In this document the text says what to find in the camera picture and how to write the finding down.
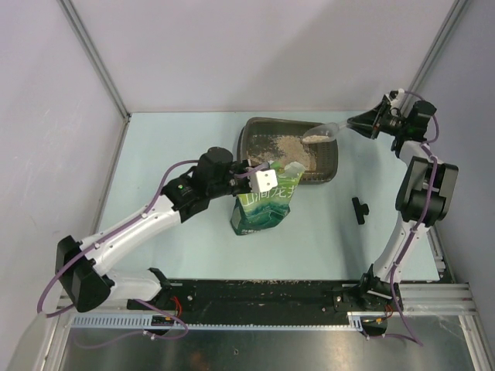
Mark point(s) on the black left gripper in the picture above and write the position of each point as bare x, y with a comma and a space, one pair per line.
247, 188

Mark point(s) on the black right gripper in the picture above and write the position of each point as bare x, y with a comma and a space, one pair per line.
371, 121

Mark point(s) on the green litter bag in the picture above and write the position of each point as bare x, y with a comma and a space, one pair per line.
254, 212

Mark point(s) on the clear plastic scoop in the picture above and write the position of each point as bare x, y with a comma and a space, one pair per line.
324, 133

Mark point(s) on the black bag clip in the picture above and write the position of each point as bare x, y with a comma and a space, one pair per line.
361, 210

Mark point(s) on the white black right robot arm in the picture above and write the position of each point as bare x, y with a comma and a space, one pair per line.
424, 196

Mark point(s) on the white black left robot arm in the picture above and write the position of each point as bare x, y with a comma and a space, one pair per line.
85, 268

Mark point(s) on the dark grey litter box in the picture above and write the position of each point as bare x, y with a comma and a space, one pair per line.
273, 126

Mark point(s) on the beige cat litter pile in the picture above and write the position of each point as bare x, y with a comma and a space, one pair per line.
285, 149

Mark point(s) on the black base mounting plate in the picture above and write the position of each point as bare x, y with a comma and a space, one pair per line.
247, 295

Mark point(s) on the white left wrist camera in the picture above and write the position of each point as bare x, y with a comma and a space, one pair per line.
263, 181

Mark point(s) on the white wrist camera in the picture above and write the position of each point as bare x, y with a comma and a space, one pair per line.
396, 97
263, 181

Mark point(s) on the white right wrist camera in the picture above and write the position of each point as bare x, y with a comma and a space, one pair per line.
396, 97

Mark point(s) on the white slotted cable duct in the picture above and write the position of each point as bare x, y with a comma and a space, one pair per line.
160, 322

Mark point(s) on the aluminium frame rail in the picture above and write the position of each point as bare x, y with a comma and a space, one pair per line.
414, 297

